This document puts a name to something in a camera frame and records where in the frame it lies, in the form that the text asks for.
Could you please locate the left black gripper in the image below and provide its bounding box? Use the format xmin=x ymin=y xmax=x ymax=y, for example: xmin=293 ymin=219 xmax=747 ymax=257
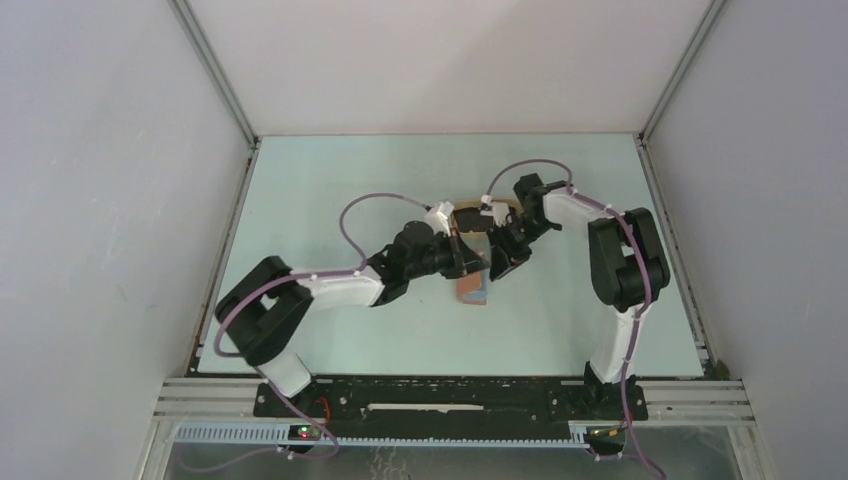
xmin=406 ymin=228 xmax=489 ymax=281

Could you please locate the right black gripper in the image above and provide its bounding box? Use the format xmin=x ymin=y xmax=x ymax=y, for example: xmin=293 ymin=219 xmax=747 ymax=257
xmin=487 ymin=214 xmax=558 ymax=280

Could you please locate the orange leather card holder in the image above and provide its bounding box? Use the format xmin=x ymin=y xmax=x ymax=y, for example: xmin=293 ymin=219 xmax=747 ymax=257
xmin=455 ymin=234 xmax=490 ymax=306

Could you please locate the beige oval tray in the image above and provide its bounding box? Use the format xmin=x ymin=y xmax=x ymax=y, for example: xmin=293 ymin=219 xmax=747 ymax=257
xmin=451 ymin=199 xmax=502 ymax=234

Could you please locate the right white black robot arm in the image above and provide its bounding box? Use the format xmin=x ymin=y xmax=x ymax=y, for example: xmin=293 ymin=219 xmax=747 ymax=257
xmin=480 ymin=174 xmax=671 ymax=418

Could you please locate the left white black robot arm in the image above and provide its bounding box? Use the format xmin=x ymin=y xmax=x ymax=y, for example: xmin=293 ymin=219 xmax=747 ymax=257
xmin=213 ymin=221 xmax=490 ymax=417

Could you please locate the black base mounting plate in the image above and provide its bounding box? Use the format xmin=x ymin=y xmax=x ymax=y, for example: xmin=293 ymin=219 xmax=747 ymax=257
xmin=292 ymin=372 xmax=649 ymax=441

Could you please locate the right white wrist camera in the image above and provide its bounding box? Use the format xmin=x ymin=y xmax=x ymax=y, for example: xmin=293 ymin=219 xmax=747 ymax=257
xmin=478 ymin=194 xmax=522 ymax=227

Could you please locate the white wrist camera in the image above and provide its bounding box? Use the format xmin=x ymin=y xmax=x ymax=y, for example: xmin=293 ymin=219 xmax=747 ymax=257
xmin=424 ymin=200 xmax=454 ymax=237
xmin=478 ymin=194 xmax=522 ymax=227

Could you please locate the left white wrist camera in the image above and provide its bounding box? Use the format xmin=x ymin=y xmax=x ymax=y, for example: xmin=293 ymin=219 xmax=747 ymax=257
xmin=424 ymin=200 xmax=454 ymax=237

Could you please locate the white slotted cable duct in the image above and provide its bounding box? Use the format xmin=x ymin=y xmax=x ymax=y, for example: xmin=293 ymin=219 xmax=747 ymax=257
xmin=173 ymin=422 xmax=589 ymax=449

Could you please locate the aluminium frame rail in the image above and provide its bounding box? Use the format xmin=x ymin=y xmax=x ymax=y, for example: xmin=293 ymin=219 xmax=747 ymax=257
xmin=153 ymin=378 xmax=755 ymax=427

